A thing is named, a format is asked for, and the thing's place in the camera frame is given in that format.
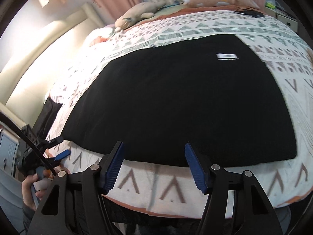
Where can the white bedside cabinet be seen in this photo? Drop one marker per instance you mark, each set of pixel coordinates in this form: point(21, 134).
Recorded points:
point(280, 14)

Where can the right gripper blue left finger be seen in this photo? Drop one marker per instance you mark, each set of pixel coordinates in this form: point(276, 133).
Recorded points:
point(110, 166)

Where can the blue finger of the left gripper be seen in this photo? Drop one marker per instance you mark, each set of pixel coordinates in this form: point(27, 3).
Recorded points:
point(61, 155)
point(53, 142)

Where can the grey nightstand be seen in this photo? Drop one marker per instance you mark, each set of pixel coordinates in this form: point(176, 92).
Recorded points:
point(8, 151)

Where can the folded black garment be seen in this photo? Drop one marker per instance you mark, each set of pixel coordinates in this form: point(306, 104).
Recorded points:
point(46, 118)

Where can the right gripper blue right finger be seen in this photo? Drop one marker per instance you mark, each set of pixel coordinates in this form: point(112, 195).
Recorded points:
point(199, 169)

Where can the person's left hand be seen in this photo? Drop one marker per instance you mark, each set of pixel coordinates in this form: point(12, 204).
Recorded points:
point(33, 189)

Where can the black long-sleeve shirt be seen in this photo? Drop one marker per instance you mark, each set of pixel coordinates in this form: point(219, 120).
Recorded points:
point(213, 92)

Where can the cream padded headboard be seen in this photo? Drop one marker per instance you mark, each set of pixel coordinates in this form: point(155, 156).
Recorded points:
point(27, 77)

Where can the beige plush animal toy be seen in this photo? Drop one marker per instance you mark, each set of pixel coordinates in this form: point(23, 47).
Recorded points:
point(144, 10)

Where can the white pillow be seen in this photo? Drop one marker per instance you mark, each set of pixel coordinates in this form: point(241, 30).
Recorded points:
point(104, 32)

